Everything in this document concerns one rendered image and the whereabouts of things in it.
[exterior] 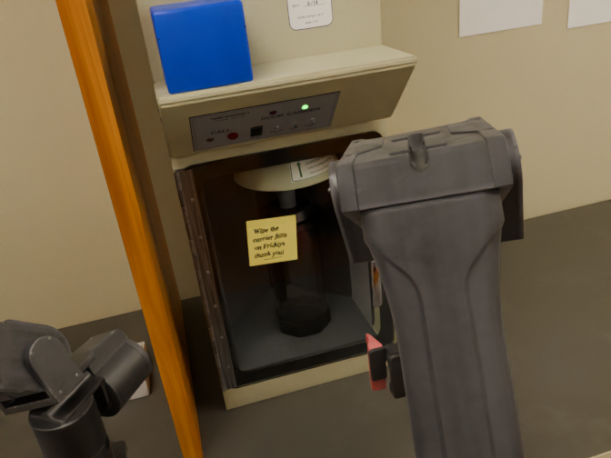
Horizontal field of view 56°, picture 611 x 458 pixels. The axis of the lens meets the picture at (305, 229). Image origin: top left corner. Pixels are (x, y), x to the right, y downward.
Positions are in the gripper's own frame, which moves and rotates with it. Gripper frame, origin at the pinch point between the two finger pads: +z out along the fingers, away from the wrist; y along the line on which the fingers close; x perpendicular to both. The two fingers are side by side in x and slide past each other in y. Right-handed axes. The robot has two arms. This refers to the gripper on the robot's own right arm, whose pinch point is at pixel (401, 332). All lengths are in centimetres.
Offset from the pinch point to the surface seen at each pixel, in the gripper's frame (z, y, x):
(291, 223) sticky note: 14.5, 10.7, -13.9
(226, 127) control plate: 8.1, 18.2, -31.4
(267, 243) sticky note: 14.6, 14.8, -11.3
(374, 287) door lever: 10.2, 0.0, -2.0
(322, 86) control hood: 4.2, 6.1, -35.1
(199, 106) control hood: 3.9, 21.2, -35.4
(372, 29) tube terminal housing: 14.5, -4.7, -39.7
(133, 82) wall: 58, 30, -33
